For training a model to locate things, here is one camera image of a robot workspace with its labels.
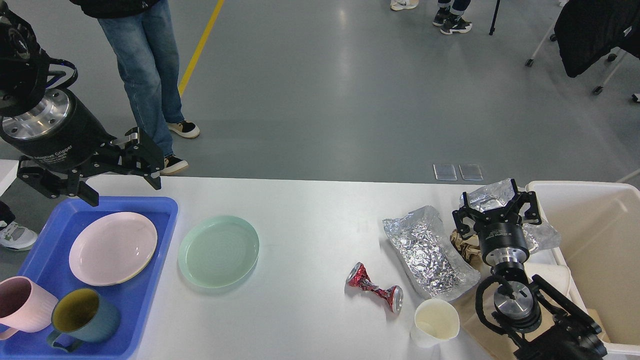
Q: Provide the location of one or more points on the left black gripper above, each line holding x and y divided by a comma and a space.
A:
62, 135

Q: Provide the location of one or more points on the large crumpled foil tray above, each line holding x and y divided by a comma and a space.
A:
433, 265

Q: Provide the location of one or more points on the pink ceramic mug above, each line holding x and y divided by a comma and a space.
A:
24, 306

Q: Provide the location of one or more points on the beige plastic bin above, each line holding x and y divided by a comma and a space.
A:
599, 224

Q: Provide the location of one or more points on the teal ceramic mug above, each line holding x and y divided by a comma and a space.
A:
82, 316

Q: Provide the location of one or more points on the crushed red soda can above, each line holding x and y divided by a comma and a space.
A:
358, 278

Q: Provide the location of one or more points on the chair with black jacket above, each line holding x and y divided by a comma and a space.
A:
587, 30

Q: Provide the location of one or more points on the blue plastic tray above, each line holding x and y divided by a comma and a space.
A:
47, 265

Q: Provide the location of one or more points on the pink ceramic plate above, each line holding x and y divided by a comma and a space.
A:
113, 249

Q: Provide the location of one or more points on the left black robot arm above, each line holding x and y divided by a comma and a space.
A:
27, 71

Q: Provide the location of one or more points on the white side table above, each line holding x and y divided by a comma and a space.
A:
8, 173

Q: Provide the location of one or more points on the person in blue jeans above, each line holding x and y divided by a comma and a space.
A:
142, 38

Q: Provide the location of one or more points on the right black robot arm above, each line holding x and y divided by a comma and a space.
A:
507, 299

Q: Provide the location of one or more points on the white paper cup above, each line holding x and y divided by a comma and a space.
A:
435, 321

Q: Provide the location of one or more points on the green ceramic plate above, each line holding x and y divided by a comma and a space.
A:
218, 252

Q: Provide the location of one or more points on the crumpled brown paper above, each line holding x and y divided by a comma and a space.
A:
468, 248

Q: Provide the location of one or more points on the small crumpled foil sheet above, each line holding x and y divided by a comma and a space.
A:
538, 237

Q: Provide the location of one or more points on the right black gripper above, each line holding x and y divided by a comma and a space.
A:
501, 239

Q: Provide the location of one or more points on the person in black sneakers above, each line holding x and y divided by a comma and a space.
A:
448, 18

